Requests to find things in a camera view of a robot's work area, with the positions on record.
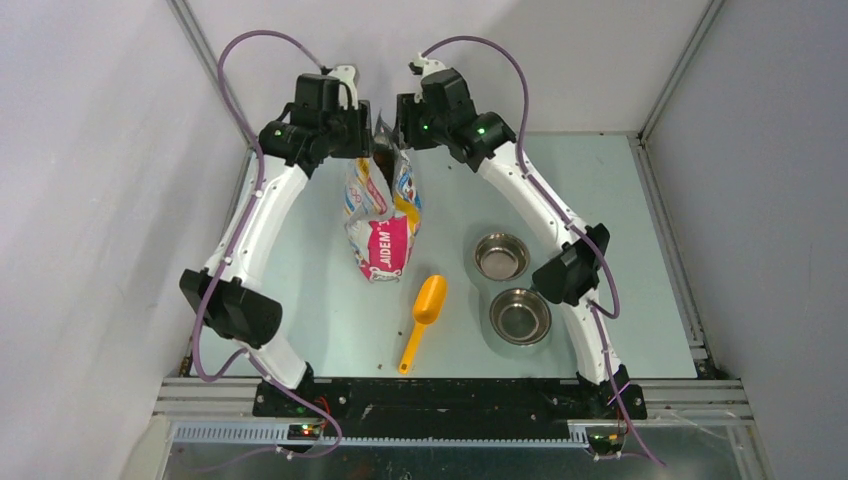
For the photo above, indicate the circuit board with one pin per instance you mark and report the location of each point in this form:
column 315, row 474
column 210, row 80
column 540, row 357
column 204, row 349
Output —
column 605, row 445
column 304, row 432

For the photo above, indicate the near steel bowl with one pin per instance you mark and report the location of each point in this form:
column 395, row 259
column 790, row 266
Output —
column 520, row 317

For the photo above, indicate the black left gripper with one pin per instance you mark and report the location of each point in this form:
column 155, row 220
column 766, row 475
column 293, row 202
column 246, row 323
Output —
column 361, row 145

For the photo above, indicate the yellow plastic scoop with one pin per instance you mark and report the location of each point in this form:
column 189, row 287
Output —
column 425, row 311

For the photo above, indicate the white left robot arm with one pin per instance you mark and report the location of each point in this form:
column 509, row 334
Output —
column 226, row 293

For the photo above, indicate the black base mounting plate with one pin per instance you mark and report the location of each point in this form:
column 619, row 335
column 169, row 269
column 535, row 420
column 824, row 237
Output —
column 459, row 409

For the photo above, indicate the left circuit board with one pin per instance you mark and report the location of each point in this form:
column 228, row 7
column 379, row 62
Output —
column 304, row 432

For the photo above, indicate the aluminium frame rail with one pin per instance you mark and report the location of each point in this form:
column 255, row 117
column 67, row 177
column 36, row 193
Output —
column 250, row 411

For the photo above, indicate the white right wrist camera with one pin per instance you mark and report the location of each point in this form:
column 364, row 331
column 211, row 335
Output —
column 423, row 67

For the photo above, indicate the colourful pet food bag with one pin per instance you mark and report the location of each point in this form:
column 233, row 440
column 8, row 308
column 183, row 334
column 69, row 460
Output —
column 381, row 222

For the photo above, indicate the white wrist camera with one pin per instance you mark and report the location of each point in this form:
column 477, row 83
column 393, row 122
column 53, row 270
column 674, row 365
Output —
column 423, row 67
column 347, row 75

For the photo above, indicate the steel bowl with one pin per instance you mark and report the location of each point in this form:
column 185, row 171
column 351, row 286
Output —
column 520, row 317
column 501, row 256

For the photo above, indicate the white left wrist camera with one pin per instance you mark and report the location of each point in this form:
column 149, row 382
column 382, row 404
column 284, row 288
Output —
column 347, row 75

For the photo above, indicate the far steel bowl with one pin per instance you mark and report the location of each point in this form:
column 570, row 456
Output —
column 501, row 256

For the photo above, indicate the right circuit board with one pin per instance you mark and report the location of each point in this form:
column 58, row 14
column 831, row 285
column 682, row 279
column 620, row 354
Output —
column 605, row 445

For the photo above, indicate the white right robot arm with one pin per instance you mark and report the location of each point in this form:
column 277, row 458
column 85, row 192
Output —
column 575, row 274

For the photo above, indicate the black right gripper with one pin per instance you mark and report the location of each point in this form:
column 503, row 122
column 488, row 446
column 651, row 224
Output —
column 406, row 130

